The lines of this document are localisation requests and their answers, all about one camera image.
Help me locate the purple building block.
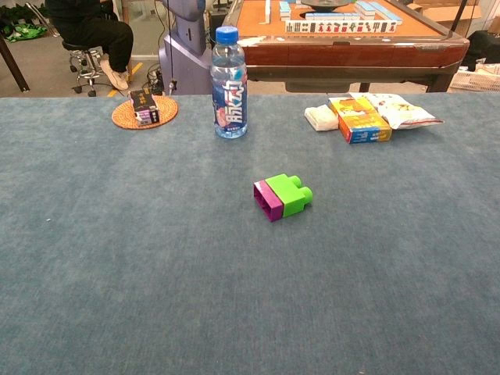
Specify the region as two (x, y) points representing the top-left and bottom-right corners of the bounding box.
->
(252, 180), (284, 223)

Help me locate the green building block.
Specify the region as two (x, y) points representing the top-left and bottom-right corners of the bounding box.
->
(265, 173), (314, 219)

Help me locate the water bottle blue cap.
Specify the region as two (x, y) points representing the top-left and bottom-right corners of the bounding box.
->
(209, 26), (248, 140)

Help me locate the white tissue pack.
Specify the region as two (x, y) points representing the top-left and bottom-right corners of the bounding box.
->
(304, 104), (340, 132)

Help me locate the round woven coaster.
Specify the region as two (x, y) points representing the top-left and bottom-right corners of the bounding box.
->
(111, 95), (179, 130)

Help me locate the blue felt table cover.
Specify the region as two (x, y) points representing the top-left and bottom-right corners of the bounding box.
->
(0, 92), (500, 375)

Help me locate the yellow orange snack box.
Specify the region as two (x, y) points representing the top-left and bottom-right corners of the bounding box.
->
(328, 96), (393, 145)

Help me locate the small black purple carton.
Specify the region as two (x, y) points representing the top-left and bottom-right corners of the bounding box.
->
(129, 88), (160, 127)

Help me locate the white power strip with plugs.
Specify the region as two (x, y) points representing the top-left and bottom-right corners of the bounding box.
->
(145, 68), (165, 97)

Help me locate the brown mahjong table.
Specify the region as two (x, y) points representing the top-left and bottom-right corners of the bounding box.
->
(226, 0), (470, 94)

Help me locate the white snack bag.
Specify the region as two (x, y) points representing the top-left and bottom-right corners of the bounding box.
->
(349, 92), (445, 130)

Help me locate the face-up mahjong tile row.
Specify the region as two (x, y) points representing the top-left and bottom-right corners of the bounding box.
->
(284, 19), (398, 34)

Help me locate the black mahjong table centre dish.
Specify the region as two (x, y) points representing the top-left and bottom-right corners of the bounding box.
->
(300, 0), (357, 13)

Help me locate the black chrome swivel stool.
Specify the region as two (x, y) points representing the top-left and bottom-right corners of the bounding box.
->
(61, 41), (115, 98)

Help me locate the person in black clothes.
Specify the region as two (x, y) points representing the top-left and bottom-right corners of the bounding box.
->
(45, 0), (134, 91)

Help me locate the white plastic basket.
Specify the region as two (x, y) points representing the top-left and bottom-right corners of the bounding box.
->
(448, 63), (500, 93)

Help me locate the dark wooden table leg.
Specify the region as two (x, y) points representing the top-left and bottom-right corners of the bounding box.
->
(0, 33), (30, 94)

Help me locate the brown cardboard box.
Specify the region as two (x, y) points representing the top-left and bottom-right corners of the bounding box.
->
(405, 0), (484, 23)

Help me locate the black bag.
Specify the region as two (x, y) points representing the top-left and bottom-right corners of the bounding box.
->
(460, 30), (500, 73)

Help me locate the green black fabric pile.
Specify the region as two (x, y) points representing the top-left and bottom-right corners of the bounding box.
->
(0, 22), (48, 44)

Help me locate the black hanging cable with plug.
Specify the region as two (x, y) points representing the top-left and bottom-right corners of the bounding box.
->
(165, 0), (179, 95)

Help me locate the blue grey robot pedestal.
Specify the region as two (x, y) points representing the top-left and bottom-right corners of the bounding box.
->
(158, 0), (214, 96)

